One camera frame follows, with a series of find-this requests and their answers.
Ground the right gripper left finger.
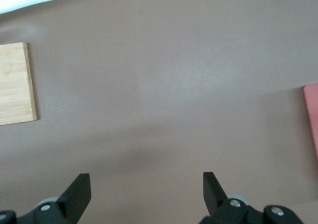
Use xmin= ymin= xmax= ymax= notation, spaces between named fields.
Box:
xmin=0 ymin=173 xmax=91 ymax=224

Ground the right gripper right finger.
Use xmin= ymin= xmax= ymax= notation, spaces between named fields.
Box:
xmin=198 ymin=171 xmax=304 ymax=224

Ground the bamboo cutting board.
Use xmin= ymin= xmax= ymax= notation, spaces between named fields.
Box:
xmin=0 ymin=42 xmax=40 ymax=126

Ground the pink plastic box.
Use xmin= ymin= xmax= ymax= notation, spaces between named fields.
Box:
xmin=303 ymin=82 xmax=318 ymax=165

